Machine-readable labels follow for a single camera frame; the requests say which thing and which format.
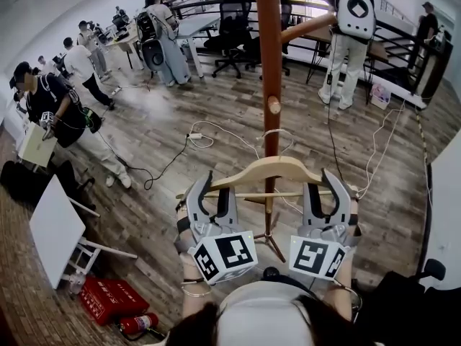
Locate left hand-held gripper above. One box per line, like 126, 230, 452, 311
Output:
185, 170, 259, 286

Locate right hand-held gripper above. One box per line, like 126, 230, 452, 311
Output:
289, 167, 356, 280

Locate light wooden hanger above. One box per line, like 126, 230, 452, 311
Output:
175, 128, 361, 200

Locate brown wooden coat stand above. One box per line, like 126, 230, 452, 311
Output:
243, 0, 339, 263

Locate person's right forearm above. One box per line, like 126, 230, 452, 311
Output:
326, 261, 356, 322

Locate person's left forearm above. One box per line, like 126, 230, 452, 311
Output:
179, 252, 217, 320

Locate person's right hand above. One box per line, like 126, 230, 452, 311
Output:
347, 192, 363, 249

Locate person's left hand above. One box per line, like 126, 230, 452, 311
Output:
174, 200, 195, 256

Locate person's dark trousers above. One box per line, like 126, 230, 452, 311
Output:
251, 266, 320, 301

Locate silver bangle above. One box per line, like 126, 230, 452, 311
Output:
181, 283, 213, 298

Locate black padded chair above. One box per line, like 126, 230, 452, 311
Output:
354, 160, 461, 346

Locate small white box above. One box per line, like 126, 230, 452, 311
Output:
370, 83, 392, 110

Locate person's white shirt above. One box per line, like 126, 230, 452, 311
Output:
218, 281, 318, 346

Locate red fire extinguisher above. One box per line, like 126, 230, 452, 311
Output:
117, 312, 160, 340

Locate red fire extinguisher box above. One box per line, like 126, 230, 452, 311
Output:
78, 276, 151, 327

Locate clear plastic bottle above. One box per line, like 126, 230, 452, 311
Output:
68, 269, 87, 295

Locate white tipped table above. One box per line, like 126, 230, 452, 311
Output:
28, 174, 138, 290

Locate brown wooden table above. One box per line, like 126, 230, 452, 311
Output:
305, 25, 390, 86

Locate dark tall cabinet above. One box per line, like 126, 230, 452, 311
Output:
417, 37, 454, 102

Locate white desk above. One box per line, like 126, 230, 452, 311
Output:
176, 14, 221, 79

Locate cream flat box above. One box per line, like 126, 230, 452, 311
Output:
17, 121, 58, 168

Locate black office chair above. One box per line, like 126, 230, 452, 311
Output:
248, 1, 292, 77
203, 0, 255, 79

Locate light wooden desk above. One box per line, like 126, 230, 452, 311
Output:
115, 27, 145, 70

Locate black bag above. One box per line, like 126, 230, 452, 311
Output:
0, 159, 50, 208

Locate black metal railing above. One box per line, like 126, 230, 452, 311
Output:
169, 0, 455, 104

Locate black cable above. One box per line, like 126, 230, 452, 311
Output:
326, 68, 349, 187
95, 130, 190, 191

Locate white cable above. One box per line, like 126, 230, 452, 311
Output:
356, 99, 407, 200
187, 120, 274, 161

